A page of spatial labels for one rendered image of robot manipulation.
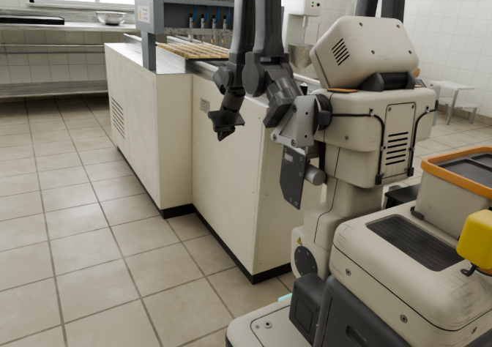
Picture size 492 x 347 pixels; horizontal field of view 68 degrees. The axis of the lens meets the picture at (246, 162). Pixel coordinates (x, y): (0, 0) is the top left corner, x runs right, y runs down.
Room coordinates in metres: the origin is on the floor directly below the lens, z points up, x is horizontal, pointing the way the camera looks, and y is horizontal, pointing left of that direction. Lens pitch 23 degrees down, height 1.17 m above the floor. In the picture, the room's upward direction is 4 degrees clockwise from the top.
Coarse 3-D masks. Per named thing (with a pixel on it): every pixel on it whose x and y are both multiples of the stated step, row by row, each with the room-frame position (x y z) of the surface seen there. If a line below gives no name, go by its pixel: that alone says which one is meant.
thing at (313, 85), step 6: (168, 42) 3.07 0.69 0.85; (174, 42) 2.95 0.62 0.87; (180, 42) 2.84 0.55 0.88; (186, 42) 2.74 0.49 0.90; (294, 78) 1.64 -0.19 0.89; (300, 78) 1.60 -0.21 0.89; (306, 78) 1.57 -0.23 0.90; (300, 84) 1.60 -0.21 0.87; (312, 84) 1.53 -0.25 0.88; (318, 84) 1.50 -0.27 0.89; (312, 90) 1.53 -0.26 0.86
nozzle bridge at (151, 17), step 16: (144, 0) 1.87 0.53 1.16; (160, 0) 1.78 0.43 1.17; (176, 0) 1.82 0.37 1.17; (192, 0) 1.86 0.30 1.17; (144, 16) 1.88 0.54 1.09; (160, 16) 1.78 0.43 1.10; (176, 16) 1.91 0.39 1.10; (208, 16) 1.99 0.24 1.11; (144, 32) 1.89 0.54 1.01; (160, 32) 1.78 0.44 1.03; (176, 32) 1.85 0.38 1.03; (192, 32) 1.90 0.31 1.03; (208, 32) 1.94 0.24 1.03; (224, 32) 1.99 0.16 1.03; (144, 48) 1.90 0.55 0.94; (144, 64) 1.91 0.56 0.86
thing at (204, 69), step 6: (132, 36) 2.91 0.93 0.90; (186, 66) 1.96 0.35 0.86; (192, 66) 1.89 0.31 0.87; (198, 66) 1.82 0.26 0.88; (204, 66) 1.76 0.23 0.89; (210, 66) 1.73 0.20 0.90; (198, 72) 1.82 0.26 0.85; (204, 72) 1.76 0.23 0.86; (210, 72) 1.70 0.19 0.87; (210, 78) 1.70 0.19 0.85; (246, 96) 1.42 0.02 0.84; (252, 96) 1.38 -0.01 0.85; (264, 96) 1.31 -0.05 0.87; (264, 102) 1.30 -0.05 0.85
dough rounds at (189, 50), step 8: (168, 48) 2.15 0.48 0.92; (176, 48) 2.12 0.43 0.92; (184, 48) 2.15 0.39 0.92; (192, 48) 2.18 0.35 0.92; (200, 48) 2.22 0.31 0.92; (208, 48) 2.23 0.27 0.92; (216, 48) 2.26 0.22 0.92; (224, 48) 2.29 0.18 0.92; (184, 56) 1.92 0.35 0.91; (192, 56) 1.86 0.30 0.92; (200, 56) 1.91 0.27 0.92; (208, 56) 1.90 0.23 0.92; (216, 56) 1.93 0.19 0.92; (224, 56) 1.96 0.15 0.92
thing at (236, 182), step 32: (256, 128) 1.32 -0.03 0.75; (224, 160) 1.53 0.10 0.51; (256, 160) 1.30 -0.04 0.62; (224, 192) 1.52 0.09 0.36; (256, 192) 1.29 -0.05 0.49; (320, 192) 1.44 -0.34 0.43; (224, 224) 1.50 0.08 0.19; (256, 224) 1.28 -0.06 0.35; (288, 224) 1.36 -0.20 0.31; (256, 256) 1.28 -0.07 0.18; (288, 256) 1.37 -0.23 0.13
